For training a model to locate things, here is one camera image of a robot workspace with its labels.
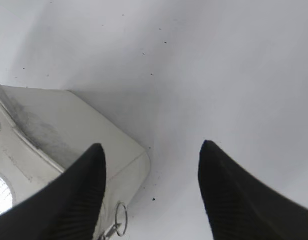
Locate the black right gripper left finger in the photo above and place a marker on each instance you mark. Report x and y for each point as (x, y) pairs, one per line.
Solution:
(66, 209)

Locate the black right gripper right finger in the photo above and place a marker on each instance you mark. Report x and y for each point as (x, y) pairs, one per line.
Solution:
(240, 207)

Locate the metal zipper pull with ring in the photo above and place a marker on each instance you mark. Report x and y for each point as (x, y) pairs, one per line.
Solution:
(119, 226)

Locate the white zippered fabric bag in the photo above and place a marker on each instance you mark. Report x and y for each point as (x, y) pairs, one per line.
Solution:
(44, 131)

